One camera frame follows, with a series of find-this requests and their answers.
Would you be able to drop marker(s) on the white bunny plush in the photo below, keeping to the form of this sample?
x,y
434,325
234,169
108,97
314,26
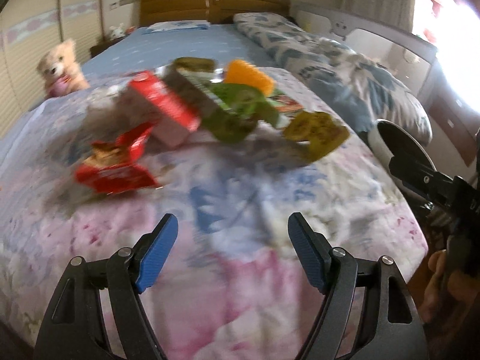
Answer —
x,y
116,32

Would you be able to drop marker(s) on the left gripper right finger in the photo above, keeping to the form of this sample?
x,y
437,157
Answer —
x,y
389,327

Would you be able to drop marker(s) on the green red paper box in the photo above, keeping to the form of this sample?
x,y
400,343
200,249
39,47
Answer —
x,y
284,103

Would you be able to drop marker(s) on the beige teddy bear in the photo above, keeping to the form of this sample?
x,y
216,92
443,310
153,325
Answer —
x,y
60,70

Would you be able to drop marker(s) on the blue leaf patterned duvet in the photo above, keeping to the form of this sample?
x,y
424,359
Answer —
x,y
358,89

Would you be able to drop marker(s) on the cream sliding wardrobe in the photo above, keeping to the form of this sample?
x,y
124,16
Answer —
x,y
30,28

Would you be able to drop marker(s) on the floral pink quilt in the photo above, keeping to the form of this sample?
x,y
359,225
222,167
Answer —
x,y
232,287

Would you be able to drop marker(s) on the yellow snack bag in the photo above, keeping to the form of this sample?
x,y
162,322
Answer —
x,y
319,133

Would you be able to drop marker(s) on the right human hand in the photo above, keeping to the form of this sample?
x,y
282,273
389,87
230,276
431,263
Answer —
x,y
461,288

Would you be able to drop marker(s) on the blue bed sheet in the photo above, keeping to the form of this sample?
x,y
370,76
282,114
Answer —
x,y
145,51

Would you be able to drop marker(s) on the dark wooden nightstand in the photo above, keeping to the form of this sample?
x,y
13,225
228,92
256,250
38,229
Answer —
x,y
100,47

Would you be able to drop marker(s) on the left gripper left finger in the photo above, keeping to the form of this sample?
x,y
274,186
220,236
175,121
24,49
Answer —
x,y
73,326

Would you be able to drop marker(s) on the white blue pillow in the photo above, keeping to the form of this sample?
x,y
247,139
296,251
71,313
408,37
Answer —
x,y
178,25

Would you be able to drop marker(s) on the wooden headboard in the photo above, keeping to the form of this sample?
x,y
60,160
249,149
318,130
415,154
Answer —
x,y
213,11

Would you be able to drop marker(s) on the white round trash bin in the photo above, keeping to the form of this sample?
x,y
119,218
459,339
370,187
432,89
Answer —
x,y
386,140

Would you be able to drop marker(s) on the dark green wrapper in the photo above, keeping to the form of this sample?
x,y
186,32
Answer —
x,y
195,64

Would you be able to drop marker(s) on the red snack bag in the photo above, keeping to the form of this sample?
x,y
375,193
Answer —
x,y
114,168

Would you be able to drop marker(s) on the red white milk carton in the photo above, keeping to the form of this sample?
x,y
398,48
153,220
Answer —
x,y
147,98

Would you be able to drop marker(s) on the grey bed guard rail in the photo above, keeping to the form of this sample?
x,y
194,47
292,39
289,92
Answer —
x,y
407,57

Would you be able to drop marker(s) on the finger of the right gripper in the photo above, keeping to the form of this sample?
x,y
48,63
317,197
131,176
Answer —
x,y
410,166

